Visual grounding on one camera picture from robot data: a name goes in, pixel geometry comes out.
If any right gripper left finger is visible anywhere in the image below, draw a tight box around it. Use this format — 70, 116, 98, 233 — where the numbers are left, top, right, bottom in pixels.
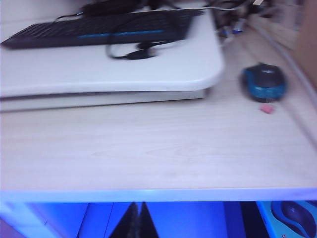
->
108, 202, 140, 238

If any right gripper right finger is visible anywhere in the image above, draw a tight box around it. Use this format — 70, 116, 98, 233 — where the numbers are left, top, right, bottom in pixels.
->
140, 202, 159, 238

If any black USB data cable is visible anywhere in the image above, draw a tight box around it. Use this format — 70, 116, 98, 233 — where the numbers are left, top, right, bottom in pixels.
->
106, 39, 174, 61

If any blue mouse pad wrist rest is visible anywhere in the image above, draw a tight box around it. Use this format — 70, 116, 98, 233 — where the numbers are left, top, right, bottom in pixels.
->
257, 200, 317, 238

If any white desk riser top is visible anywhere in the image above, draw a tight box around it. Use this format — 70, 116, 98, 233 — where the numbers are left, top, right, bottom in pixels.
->
0, 9, 225, 99

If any small pink eraser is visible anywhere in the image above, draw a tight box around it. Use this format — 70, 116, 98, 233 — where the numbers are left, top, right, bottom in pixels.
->
258, 104, 275, 115

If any black and blue mouse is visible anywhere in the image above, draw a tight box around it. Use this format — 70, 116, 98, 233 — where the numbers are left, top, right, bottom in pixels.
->
239, 62, 288, 103

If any black keyboard blue stripe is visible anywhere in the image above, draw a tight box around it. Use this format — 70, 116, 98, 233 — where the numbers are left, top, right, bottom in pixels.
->
0, 8, 206, 50

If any grey cable on desk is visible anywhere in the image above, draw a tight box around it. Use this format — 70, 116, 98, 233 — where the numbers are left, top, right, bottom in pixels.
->
255, 24, 317, 94

